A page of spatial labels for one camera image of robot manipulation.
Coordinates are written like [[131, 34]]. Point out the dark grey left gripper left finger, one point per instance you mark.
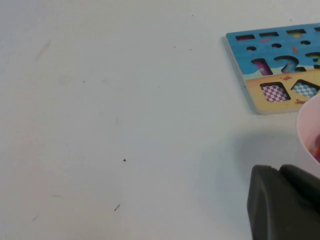
[[267, 205]]

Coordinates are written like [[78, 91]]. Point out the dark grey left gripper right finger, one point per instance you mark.
[[302, 182]]

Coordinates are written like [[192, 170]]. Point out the magenta puzzle piece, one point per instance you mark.
[[318, 159]]

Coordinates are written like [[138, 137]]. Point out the pink plastic bowl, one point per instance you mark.
[[306, 125]]

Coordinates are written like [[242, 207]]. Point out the colourful sea-themed puzzle board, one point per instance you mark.
[[252, 55]]

